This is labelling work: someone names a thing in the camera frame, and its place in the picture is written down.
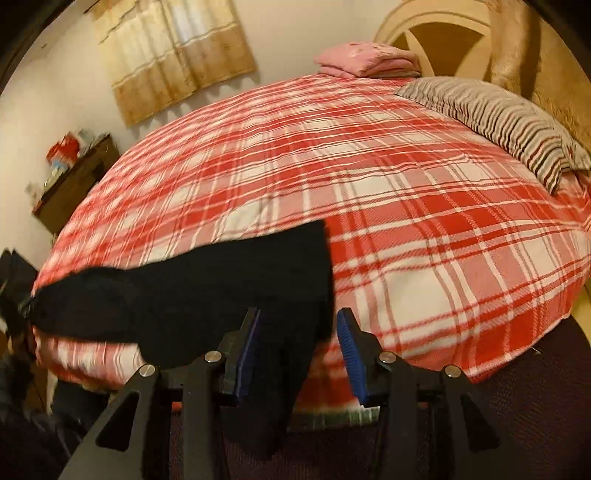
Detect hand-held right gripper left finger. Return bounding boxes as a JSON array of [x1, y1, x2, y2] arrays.
[[58, 307, 264, 480]]

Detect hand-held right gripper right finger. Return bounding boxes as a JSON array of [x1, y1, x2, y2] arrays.
[[336, 307, 536, 480]]

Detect black pants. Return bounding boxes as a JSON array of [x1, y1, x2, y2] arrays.
[[21, 219, 335, 462]]

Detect red plaid bed sheet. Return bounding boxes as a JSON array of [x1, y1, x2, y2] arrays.
[[30, 74, 591, 416]]

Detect person's dark maroon clothing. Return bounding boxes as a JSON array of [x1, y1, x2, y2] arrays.
[[171, 314, 591, 480]]

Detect dark wooden dresser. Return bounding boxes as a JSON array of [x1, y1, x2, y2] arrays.
[[32, 134, 122, 235]]

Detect black bag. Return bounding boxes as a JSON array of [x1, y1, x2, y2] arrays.
[[0, 248, 40, 334]]

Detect red gift bag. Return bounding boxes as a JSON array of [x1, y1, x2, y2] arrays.
[[46, 131, 80, 165]]

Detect striped pillow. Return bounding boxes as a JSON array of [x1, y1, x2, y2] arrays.
[[394, 76, 591, 195]]

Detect folded pink blanket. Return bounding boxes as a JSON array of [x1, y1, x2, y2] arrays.
[[315, 41, 422, 78]]

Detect beige patterned window curtain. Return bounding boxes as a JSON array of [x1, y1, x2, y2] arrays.
[[90, 0, 258, 129]]

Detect cream and brown headboard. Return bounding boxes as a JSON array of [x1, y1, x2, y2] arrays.
[[373, 0, 591, 139]]

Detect beige floral curtain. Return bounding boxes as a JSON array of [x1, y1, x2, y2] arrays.
[[487, 0, 546, 95]]

